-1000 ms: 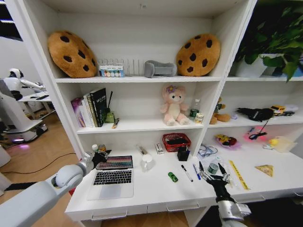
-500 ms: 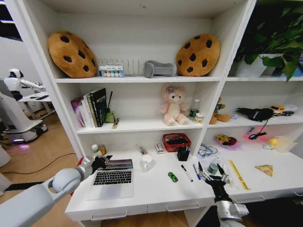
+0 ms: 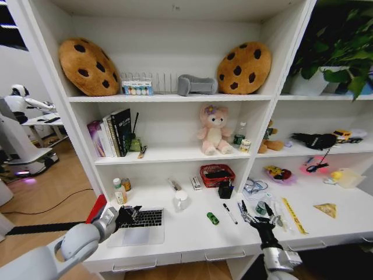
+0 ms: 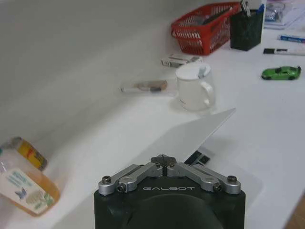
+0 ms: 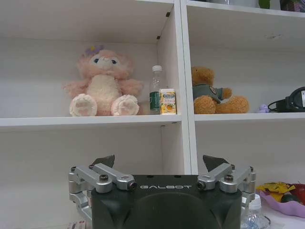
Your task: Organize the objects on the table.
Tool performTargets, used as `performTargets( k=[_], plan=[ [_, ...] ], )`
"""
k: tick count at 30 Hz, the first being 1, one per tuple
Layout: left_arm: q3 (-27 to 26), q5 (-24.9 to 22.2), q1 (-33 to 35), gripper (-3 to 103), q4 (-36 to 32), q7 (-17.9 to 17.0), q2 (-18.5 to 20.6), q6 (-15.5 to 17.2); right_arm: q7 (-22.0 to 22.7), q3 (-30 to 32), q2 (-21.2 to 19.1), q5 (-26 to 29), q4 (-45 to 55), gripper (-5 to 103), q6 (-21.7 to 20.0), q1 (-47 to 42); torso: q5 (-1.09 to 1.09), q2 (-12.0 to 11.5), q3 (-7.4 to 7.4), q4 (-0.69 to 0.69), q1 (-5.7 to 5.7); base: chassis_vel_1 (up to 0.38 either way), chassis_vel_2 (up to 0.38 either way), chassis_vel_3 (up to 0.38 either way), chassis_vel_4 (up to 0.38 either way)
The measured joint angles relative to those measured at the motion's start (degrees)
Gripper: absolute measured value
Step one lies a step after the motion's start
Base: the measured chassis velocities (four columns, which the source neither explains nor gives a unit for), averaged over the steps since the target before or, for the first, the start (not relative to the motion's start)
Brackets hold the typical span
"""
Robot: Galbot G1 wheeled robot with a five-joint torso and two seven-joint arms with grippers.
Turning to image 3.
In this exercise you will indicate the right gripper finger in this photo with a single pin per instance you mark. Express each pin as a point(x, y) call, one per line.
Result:
point(247, 214)
point(271, 214)

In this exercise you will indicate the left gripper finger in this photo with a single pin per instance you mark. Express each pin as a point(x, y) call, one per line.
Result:
point(135, 215)
point(136, 208)

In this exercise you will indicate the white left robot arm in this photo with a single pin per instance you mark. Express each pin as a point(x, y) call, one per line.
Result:
point(78, 237)

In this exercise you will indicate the clear cutlery packet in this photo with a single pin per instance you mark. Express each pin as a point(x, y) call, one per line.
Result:
point(284, 217)

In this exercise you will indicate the green drink can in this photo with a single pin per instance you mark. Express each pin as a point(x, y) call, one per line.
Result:
point(260, 208)

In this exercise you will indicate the silver laptop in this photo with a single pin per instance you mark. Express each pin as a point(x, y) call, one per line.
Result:
point(142, 230)

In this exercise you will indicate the black white marker pen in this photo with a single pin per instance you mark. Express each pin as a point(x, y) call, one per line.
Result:
point(230, 213)

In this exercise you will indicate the yellow drink bottle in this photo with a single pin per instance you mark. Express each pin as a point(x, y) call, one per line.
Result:
point(120, 194)

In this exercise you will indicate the yellow ruler strip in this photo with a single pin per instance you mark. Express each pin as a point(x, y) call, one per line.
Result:
point(294, 216)

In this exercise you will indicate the small golden can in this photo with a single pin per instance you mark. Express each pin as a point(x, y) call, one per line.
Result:
point(126, 185)

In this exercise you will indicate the red board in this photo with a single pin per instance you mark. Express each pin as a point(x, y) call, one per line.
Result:
point(96, 210)

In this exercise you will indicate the black pen holder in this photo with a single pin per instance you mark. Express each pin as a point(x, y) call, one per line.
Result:
point(225, 190)

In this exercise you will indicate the green toy car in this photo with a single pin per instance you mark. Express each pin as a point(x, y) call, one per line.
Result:
point(213, 218)

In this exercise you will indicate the purple plate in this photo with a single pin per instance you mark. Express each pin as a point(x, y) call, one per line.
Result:
point(287, 179)

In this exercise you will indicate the red mesh basket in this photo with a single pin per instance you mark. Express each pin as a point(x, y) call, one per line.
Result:
point(217, 182)

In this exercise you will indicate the grey stapler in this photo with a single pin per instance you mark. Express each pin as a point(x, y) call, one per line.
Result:
point(175, 184)

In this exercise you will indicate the white mug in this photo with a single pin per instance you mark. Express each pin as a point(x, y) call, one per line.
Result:
point(181, 201)

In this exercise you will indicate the black item in basket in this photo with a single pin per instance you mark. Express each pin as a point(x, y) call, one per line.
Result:
point(217, 175)

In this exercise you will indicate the yellow triangle snack packet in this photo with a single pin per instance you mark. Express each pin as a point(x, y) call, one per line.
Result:
point(327, 210)

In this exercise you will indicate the small brown bar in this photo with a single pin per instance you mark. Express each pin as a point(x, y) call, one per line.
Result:
point(142, 151)

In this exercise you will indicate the pink glowing item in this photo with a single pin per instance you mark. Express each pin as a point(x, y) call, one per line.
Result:
point(309, 169)

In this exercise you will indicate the small white box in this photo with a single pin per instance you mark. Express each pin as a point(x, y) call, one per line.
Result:
point(196, 183)

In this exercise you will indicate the green reed diffuser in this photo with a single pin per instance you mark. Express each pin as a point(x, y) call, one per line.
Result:
point(135, 143)

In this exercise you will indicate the small white item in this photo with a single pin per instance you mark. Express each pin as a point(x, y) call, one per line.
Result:
point(328, 181)

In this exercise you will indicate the small white jar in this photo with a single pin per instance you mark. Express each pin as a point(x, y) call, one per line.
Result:
point(245, 146)

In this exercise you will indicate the brown plush bear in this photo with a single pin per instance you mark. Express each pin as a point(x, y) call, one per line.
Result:
point(271, 143)

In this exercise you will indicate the small lilac item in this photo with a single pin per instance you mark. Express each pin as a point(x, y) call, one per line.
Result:
point(288, 143)

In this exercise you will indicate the beige spine book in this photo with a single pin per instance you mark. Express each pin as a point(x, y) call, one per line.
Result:
point(112, 137)

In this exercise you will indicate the yellow ball toy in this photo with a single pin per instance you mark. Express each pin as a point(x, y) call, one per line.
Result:
point(337, 175)

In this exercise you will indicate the white book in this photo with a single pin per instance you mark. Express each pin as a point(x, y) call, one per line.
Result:
point(105, 137)

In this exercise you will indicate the green label water bottle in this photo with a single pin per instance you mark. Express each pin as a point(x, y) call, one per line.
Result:
point(239, 137)

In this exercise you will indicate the black book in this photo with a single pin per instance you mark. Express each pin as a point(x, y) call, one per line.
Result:
point(122, 131)

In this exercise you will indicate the purple book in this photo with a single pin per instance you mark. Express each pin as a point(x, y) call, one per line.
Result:
point(95, 138)

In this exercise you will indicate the black floor strip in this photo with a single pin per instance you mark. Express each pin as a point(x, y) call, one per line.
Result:
point(43, 228)

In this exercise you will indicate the black fabric item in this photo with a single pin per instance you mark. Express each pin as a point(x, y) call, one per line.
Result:
point(316, 140)

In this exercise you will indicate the translucent plastic box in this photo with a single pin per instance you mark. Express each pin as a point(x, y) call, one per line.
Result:
point(352, 178)

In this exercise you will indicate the pink plush toy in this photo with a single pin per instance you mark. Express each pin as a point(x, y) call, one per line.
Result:
point(215, 131)

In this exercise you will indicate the white shelf unit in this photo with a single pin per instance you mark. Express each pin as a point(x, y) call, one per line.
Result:
point(180, 122)

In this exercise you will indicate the yellow toy truck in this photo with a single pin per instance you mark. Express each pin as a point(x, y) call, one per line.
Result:
point(344, 135)

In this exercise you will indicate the colourful dotted box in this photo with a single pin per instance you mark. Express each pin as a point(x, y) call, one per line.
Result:
point(137, 88)

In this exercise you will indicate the white background desk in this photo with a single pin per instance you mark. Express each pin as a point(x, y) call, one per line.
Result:
point(46, 121)

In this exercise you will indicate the grey neck pillow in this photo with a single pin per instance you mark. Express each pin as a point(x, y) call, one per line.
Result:
point(195, 84)

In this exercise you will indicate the white plant pot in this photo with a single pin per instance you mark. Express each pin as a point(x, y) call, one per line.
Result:
point(310, 83)

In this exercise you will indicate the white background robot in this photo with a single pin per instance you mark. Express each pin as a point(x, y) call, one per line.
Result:
point(17, 128)

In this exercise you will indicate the chocolate chip cookie cushion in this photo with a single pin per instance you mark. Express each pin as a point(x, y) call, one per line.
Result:
point(244, 68)
point(87, 68)

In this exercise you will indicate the green leafy plant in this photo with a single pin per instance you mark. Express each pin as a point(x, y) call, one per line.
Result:
point(338, 35)

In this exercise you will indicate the dark window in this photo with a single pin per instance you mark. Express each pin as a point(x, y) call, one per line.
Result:
point(10, 23)

